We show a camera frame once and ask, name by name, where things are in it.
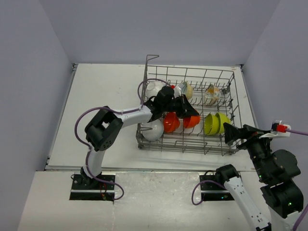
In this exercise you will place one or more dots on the white bowl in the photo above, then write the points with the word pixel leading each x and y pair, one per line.
pixel 152 131
pixel 153 88

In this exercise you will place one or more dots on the lime green bowl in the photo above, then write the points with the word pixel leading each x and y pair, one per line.
pixel 211 125
pixel 222 118

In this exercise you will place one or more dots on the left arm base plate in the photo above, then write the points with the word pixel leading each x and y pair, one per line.
pixel 93 191

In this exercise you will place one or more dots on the floral patterned bowl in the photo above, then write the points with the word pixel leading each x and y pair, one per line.
pixel 212 95

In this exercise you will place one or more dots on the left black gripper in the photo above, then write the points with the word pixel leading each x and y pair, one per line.
pixel 185 108

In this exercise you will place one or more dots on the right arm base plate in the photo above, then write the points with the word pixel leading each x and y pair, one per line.
pixel 211 191

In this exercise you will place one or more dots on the lime green bowl left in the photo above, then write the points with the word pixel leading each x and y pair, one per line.
pixel 211 125

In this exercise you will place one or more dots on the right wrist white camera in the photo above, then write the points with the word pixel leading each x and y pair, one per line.
pixel 279 129

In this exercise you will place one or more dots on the white bowl rear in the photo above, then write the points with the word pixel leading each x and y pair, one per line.
pixel 153 88

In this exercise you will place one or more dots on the white bowl front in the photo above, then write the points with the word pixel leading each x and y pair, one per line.
pixel 152 131

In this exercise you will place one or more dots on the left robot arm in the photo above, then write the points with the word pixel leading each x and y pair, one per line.
pixel 103 129

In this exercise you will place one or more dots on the orange bowl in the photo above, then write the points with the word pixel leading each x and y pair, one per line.
pixel 171 122
pixel 191 122

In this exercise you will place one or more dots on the grey wire dish rack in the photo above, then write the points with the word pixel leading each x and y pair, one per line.
pixel 194 139

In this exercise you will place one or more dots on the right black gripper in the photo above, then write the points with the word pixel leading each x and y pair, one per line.
pixel 231 133

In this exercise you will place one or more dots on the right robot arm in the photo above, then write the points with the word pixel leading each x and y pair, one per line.
pixel 275 170

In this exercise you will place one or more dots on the beige blue patterned bowl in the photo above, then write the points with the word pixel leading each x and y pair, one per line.
pixel 189 91

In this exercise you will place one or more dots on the lime green bowl right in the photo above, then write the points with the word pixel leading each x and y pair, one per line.
pixel 222 118

